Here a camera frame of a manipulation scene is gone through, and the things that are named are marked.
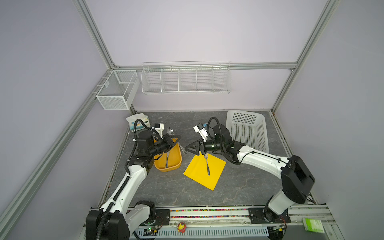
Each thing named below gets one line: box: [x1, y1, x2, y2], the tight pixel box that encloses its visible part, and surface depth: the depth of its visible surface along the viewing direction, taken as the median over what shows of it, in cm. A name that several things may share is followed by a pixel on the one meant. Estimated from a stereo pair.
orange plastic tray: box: [154, 143, 182, 172], surface depth 93 cm
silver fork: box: [204, 152, 211, 176], surface depth 92 cm
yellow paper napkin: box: [183, 151, 227, 191], surface depth 91 cm
